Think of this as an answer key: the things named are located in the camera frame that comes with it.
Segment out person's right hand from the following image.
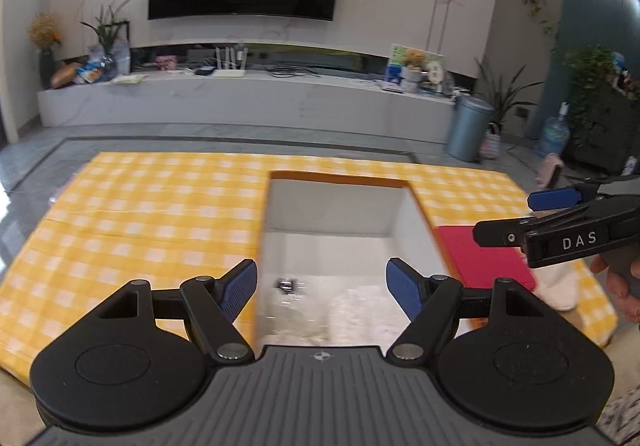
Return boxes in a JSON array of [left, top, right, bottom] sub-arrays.
[[590, 256, 640, 324]]

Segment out white round fan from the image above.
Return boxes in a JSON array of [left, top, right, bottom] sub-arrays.
[[427, 63, 446, 94]]

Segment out black cables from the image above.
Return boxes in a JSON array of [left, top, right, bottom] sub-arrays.
[[267, 66, 321, 78]]

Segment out blue white snack bag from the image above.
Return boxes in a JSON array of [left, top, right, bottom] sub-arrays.
[[75, 56, 108, 84]]

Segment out dark cabinet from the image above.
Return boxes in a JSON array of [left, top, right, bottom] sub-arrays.
[[565, 76, 640, 175]]

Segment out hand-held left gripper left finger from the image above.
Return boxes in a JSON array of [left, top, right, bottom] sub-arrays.
[[90, 259, 258, 363]]

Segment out teddy bear display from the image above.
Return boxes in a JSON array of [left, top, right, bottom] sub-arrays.
[[386, 44, 446, 86]]

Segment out orange snack bag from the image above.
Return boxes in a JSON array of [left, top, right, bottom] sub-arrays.
[[50, 62, 81, 89]]

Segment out yellow dried flowers vase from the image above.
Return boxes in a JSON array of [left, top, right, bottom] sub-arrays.
[[27, 13, 63, 89]]

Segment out clear plastic bag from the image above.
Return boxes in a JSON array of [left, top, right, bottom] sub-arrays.
[[265, 276, 331, 347]]

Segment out white plush cloth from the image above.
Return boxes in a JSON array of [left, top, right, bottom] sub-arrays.
[[520, 246, 581, 313]]

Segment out bushy green plant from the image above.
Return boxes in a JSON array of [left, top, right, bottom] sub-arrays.
[[562, 44, 621, 137]]

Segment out orange cardboard box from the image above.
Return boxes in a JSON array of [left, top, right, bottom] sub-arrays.
[[254, 170, 466, 347]]

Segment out pink space heater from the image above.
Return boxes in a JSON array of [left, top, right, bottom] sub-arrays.
[[537, 153, 565, 187]]

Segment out fluffy patterned garment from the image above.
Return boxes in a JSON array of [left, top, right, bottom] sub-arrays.
[[597, 383, 640, 446]]

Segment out green plant in vase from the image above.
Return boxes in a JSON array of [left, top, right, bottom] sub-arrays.
[[80, 0, 138, 76]]

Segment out long-leaf potted plant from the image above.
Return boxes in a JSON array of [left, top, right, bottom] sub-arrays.
[[472, 56, 545, 127]]

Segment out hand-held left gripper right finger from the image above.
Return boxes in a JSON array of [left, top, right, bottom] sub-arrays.
[[385, 257, 553, 363]]

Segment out grey-blue trash can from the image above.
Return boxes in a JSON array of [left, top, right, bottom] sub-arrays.
[[446, 96, 495, 163]]

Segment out yellow checked tablecloth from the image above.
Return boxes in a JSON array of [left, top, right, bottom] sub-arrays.
[[0, 151, 618, 377]]

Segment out white marble tv cabinet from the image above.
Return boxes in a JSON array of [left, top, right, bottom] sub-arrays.
[[37, 43, 457, 145]]

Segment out blue water bottle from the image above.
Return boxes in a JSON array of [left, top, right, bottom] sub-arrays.
[[537, 103, 571, 157]]

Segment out teddy bear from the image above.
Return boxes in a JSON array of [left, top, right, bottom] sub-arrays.
[[402, 50, 427, 92]]

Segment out woven handbag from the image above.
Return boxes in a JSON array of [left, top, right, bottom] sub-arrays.
[[481, 123, 502, 161]]

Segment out white router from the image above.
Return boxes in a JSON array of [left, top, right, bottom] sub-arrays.
[[212, 46, 249, 78]]

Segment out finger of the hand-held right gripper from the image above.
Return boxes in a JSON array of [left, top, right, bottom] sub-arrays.
[[472, 198, 617, 247], [527, 183, 608, 214]]

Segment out white fluffy cloth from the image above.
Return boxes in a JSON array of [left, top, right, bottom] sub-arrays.
[[325, 276, 412, 347]]

